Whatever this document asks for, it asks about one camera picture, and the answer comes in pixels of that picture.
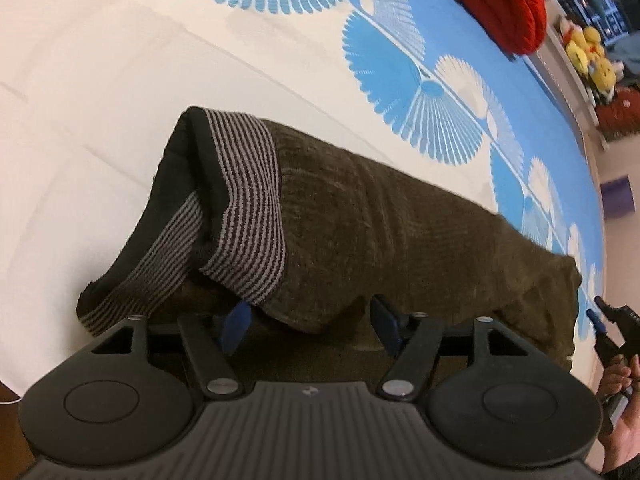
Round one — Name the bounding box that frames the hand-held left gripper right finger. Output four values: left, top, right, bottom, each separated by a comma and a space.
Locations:
369, 295, 526, 398

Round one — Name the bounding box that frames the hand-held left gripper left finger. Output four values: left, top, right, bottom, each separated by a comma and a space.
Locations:
92, 301, 246, 397

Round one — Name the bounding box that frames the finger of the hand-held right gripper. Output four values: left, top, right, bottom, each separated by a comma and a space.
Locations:
593, 295, 622, 322
586, 309, 609, 337

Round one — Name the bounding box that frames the dark olive knit sweater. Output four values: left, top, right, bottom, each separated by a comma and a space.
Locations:
76, 106, 585, 373

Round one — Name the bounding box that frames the person's right hand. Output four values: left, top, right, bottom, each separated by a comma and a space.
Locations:
597, 354, 640, 473

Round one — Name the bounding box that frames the purple box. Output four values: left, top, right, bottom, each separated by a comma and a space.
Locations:
600, 176, 632, 217

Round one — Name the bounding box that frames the dark red cushion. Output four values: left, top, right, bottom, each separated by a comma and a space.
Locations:
596, 89, 640, 136

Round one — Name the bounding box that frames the yellow plush toy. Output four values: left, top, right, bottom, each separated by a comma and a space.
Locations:
564, 27, 602, 75
589, 57, 625, 100

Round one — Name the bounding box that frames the blue white printed bedsheet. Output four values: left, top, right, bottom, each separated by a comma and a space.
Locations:
0, 0, 606, 401

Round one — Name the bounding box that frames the red folded blanket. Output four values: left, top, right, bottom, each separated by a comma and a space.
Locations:
412, 0, 547, 57

